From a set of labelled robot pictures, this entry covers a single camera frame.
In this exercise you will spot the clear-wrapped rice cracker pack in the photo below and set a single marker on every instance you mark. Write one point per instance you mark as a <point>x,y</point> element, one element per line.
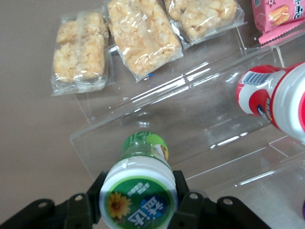
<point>143,38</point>
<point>202,16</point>
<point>78,55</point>

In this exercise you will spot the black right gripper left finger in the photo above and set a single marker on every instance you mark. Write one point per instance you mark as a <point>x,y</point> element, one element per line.
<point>81,210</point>

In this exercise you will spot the green gum bottle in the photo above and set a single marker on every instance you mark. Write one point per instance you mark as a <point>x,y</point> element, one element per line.
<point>138,188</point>

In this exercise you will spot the red gum bottle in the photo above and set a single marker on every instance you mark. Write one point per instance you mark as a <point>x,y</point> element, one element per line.
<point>286,100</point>

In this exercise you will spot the clear acrylic step stand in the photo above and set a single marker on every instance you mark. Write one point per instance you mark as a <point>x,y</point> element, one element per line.
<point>202,114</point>

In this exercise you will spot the pink snack pack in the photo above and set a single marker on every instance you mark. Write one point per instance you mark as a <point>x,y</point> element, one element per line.
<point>278,16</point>

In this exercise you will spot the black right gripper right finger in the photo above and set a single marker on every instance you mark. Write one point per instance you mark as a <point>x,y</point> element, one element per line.
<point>190,210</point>

